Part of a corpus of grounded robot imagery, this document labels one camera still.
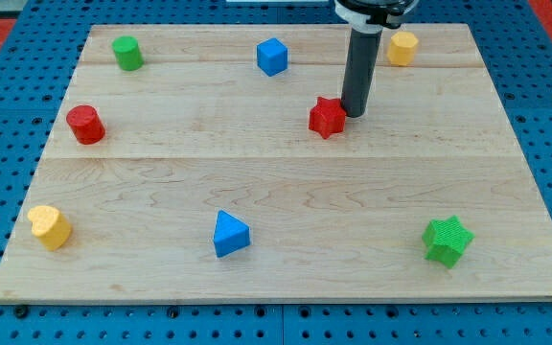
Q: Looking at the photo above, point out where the red star block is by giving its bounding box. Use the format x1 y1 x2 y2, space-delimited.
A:
309 97 347 139

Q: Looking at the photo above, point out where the green star block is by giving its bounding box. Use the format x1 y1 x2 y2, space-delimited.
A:
422 216 475 269

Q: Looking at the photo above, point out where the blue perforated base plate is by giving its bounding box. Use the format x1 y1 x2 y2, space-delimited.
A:
0 0 552 344

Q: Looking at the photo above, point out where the yellow heart block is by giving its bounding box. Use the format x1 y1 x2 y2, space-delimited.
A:
27 205 72 251

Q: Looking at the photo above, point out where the blue cube block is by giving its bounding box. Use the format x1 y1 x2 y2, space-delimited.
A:
256 37 288 77

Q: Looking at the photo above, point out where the wooden board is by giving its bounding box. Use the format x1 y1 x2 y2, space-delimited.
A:
0 24 552 305

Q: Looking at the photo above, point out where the red cylinder block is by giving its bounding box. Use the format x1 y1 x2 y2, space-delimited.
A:
66 104 105 145

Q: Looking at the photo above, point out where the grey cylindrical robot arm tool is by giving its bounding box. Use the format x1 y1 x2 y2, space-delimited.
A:
334 0 419 118

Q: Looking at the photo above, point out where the blue triangle block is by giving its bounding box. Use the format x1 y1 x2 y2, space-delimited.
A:
213 210 251 258

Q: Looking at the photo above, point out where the green cylinder block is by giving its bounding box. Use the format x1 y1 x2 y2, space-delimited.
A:
111 35 144 71

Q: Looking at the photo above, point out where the yellow hexagon block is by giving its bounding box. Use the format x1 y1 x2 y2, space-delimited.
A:
387 32 419 66

